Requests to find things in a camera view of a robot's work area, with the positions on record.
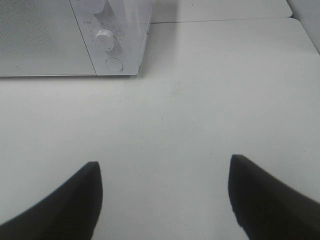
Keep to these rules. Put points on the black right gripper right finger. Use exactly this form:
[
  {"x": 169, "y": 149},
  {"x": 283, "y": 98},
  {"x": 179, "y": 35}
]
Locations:
[{"x": 266, "y": 208}]

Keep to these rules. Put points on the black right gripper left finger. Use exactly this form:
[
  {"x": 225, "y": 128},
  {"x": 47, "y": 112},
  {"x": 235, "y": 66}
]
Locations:
[{"x": 70, "y": 212}]

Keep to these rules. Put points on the round white door button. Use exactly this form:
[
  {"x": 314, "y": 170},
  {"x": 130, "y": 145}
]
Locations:
[{"x": 114, "y": 64}]

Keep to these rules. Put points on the white microwave knob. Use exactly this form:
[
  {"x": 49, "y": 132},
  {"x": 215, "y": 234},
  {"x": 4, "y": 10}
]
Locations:
[
  {"x": 106, "y": 39},
  {"x": 94, "y": 6}
]

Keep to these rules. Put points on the white microwave door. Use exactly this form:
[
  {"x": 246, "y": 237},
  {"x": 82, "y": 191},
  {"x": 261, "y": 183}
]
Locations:
[{"x": 41, "y": 38}]

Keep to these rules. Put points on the white microwave oven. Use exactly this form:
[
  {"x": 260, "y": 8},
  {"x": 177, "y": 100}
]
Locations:
[{"x": 129, "y": 20}]

